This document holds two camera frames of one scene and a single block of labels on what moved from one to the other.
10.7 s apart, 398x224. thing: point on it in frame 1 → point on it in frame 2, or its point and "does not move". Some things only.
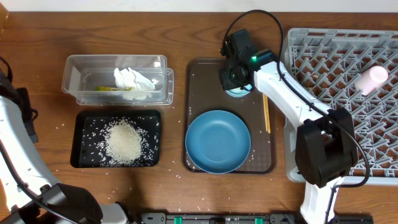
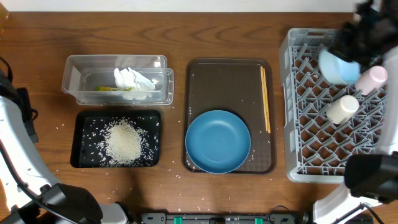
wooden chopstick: [268, 114] does not move
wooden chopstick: [265, 111] does not move
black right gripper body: [231, 79] → [356, 46]
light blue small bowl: [239, 92] → [337, 70]
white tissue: [129, 78] does not move
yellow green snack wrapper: [112, 88] does not move
